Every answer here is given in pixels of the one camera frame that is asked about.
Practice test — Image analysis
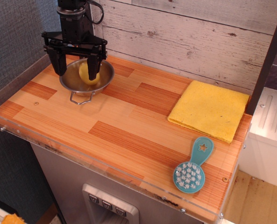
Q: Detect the yellow toy potato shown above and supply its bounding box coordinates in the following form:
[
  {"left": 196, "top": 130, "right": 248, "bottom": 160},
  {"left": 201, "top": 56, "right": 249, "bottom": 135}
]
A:
[{"left": 78, "top": 63, "right": 100, "bottom": 85}]

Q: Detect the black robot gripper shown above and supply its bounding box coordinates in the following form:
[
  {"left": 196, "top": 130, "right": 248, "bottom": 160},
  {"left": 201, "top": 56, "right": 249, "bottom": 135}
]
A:
[{"left": 41, "top": 14, "right": 108, "bottom": 81}]

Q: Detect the teal scrub brush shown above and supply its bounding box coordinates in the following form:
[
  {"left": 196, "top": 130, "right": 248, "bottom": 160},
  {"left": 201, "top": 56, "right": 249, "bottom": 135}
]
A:
[{"left": 173, "top": 137, "right": 214, "bottom": 194}]

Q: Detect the clear acrylic table guard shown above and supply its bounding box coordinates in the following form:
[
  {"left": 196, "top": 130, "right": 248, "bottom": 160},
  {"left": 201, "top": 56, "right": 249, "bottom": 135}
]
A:
[{"left": 0, "top": 35, "right": 252, "bottom": 222}]

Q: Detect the white cabinet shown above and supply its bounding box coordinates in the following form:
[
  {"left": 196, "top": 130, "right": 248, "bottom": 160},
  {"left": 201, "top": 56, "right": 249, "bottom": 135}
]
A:
[{"left": 239, "top": 88, "right": 277, "bottom": 186}]

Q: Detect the small steel pot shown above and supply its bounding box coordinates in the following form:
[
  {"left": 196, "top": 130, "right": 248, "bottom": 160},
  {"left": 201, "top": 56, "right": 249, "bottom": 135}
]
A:
[{"left": 59, "top": 59, "right": 114, "bottom": 105}]

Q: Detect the right dark frame post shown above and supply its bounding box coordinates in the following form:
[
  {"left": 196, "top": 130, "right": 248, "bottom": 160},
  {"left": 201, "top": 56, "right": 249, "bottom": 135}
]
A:
[{"left": 245, "top": 26, "right": 277, "bottom": 115}]

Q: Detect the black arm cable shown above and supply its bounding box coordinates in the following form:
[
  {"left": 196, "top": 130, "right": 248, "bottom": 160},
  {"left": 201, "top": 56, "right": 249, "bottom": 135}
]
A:
[{"left": 85, "top": 0, "right": 105, "bottom": 25}]

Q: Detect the yellow folded cloth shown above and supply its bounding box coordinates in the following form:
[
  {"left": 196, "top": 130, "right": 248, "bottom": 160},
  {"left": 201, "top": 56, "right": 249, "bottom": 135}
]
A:
[{"left": 168, "top": 80, "right": 249, "bottom": 143}]

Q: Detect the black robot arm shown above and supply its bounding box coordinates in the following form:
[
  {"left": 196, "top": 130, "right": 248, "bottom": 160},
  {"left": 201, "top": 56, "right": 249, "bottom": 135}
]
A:
[{"left": 42, "top": 0, "right": 107, "bottom": 80}]

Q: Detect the silver dispenser button panel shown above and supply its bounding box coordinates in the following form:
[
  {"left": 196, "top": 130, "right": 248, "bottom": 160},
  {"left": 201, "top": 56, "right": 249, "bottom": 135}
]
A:
[{"left": 82, "top": 183, "right": 140, "bottom": 224}]

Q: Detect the dark frame post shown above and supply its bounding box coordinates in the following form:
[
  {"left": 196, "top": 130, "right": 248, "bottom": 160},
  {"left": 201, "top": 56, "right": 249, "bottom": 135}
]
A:
[
  {"left": 245, "top": 26, "right": 277, "bottom": 115},
  {"left": 83, "top": 0, "right": 96, "bottom": 56}
]

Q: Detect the yellow black object corner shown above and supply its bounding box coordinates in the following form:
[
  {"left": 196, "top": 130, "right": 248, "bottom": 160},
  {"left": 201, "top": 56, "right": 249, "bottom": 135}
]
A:
[{"left": 0, "top": 201, "right": 26, "bottom": 224}]

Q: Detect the grey toy fridge cabinet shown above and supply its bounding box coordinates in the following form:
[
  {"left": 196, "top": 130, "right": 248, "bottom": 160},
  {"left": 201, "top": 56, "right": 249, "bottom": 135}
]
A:
[{"left": 31, "top": 144, "right": 201, "bottom": 224}]

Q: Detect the left dark frame post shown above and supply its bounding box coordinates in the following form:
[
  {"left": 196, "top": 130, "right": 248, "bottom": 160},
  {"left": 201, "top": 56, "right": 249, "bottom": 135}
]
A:
[{"left": 83, "top": 0, "right": 96, "bottom": 56}]

